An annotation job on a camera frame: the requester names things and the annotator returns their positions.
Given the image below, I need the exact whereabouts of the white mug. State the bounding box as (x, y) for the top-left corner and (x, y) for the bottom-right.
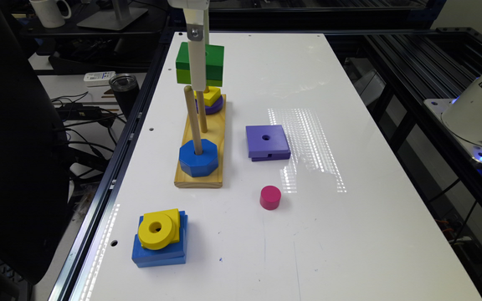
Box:
(29, 0), (72, 28)

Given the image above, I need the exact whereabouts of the small yellow block on peg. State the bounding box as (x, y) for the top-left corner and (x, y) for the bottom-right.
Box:
(203, 86), (221, 107)

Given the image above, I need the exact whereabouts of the wooden peg base board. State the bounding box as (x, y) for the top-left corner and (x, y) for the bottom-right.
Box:
(174, 94), (227, 188)

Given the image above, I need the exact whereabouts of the front wooden peg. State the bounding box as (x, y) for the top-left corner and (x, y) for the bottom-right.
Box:
(183, 85), (203, 156)

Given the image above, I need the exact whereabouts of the blue octagon block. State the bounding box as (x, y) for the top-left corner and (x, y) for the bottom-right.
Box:
(178, 139), (218, 177)

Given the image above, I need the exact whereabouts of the blue square block bottom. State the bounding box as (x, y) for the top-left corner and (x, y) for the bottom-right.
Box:
(131, 247), (186, 268)

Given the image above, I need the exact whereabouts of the purple square block top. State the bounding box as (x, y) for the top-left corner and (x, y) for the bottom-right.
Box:
(246, 125), (291, 161)

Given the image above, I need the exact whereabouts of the black office chair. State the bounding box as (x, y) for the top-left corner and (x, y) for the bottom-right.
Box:
(0, 8), (69, 284)

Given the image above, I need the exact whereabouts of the dark green square block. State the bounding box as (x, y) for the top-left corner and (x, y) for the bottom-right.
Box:
(176, 42), (224, 84)

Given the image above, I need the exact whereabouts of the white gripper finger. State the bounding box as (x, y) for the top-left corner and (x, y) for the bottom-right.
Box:
(183, 8), (207, 92)
(203, 9), (209, 45)

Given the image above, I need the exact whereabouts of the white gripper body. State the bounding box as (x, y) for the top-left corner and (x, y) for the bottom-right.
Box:
(168, 0), (209, 9)

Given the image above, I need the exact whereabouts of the purple round block on peg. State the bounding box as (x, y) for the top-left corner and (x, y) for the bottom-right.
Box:
(204, 96), (224, 115)

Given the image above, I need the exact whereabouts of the black tumbler cup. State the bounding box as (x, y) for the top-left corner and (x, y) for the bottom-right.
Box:
(109, 74), (140, 118)

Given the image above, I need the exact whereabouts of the middle wooden peg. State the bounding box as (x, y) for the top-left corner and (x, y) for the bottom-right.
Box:
(196, 91), (208, 133)

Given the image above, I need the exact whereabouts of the wooden peg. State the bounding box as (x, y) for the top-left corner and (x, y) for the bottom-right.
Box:
(183, 85), (203, 156)
(196, 91), (208, 133)

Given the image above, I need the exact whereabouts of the grey monitor stand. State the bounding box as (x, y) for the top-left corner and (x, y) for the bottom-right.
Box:
(77, 0), (148, 31)

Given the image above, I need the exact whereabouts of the blue square block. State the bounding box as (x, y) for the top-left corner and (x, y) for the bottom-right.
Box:
(131, 247), (186, 268)
(131, 211), (187, 264)

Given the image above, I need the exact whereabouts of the white remote device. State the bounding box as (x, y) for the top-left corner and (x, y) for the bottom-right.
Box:
(83, 71), (116, 87)

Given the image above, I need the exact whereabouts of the magenta cylinder block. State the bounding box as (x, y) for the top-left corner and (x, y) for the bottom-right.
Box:
(259, 186), (281, 211)

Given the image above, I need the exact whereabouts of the blue square block top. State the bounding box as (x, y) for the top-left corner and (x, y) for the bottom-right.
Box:
(131, 211), (187, 264)

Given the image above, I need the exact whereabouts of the yellow square block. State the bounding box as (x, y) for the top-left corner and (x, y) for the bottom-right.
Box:
(150, 209), (180, 248)

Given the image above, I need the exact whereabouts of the yellow ring block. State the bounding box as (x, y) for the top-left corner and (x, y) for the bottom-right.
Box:
(137, 212), (175, 250)

